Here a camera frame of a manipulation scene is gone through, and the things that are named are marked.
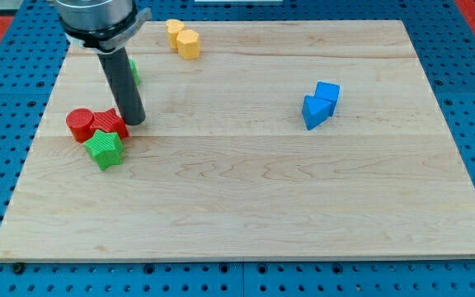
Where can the green block behind rod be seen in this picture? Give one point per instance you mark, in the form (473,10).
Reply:
(134,70)

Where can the yellow hexagon block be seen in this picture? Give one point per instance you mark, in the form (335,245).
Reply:
(188,44)

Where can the wooden board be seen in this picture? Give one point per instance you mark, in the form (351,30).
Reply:
(224,169)

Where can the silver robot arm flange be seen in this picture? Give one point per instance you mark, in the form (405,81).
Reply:
(104,26)

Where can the green star block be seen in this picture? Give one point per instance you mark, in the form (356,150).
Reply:
(105,149)

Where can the blue triangle block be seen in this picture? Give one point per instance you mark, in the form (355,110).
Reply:
(315,110)

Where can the red cylinder block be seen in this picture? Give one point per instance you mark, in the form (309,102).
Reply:
(79,122)

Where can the yellow heart block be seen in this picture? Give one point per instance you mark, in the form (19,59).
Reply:
(173,28)

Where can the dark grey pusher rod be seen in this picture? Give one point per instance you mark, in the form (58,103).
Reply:
(121,80)

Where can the red star block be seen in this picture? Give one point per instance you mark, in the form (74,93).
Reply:
(109,122)

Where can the blue cube block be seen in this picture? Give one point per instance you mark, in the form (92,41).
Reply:
(329,92)

